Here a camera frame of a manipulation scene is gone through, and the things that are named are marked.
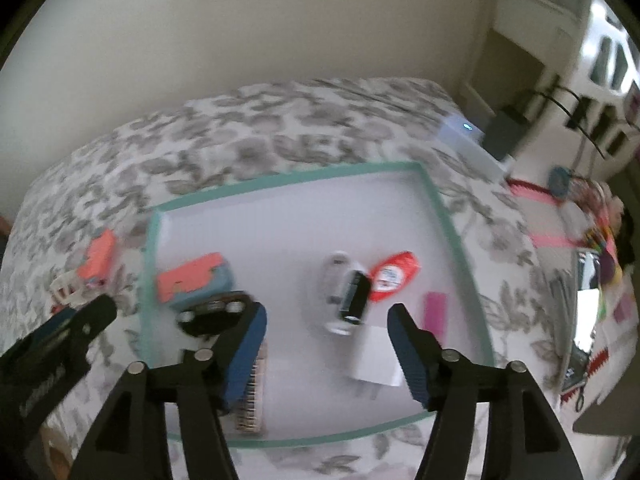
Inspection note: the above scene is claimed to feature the white tray with teal rim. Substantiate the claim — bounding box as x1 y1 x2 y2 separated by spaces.
137 160 497 450

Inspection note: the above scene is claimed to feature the white oval mouse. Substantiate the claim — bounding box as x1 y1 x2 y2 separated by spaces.
320 251 371 337

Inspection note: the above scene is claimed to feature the coral orange printed case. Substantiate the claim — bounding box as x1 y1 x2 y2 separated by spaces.
77 229 120 288

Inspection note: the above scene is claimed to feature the coral and blue box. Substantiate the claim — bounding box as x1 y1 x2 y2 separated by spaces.
155 252 236 313

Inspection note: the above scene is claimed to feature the white plastic clip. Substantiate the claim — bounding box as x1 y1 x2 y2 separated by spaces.
49 270 88 311

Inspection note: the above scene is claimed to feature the small black cylinder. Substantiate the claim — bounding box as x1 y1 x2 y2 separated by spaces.
339 270 373 325

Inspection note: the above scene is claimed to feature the white device with blue light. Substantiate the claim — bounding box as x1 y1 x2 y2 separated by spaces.
437 114 506 181

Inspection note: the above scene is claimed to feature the pink strap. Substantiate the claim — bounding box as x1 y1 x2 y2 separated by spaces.
507 177 561 206

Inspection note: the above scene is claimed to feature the grey floral bedspread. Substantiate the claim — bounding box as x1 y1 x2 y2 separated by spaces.
0 77 576 480

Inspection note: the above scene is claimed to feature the white charger cube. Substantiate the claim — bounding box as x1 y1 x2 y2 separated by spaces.
347 325 408 388

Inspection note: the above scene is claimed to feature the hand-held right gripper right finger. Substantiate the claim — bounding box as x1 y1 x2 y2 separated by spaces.
387 302 583 480

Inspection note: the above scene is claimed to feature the magenta bar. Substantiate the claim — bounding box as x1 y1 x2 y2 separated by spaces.
424 291 447 336

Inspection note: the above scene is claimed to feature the colourful toy pile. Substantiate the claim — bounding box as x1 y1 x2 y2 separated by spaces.
575 180 631 291

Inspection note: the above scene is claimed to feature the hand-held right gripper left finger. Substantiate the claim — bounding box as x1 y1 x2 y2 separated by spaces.
72 302 268 480

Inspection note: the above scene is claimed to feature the blue round item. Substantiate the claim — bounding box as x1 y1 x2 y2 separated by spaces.
547 166 573 201

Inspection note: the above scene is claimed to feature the red glue bottle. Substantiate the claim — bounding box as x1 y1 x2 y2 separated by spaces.
369 250 420 305

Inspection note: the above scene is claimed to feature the silver tablet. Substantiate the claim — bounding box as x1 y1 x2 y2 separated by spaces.
560 250 603 396

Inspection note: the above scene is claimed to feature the black box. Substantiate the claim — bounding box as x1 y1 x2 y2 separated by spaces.
482 105 533 158

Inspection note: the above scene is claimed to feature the black toy car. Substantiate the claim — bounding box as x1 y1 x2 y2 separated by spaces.
176 290 253 338

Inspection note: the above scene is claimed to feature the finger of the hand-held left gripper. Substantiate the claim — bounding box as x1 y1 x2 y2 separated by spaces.
37 294 118 347

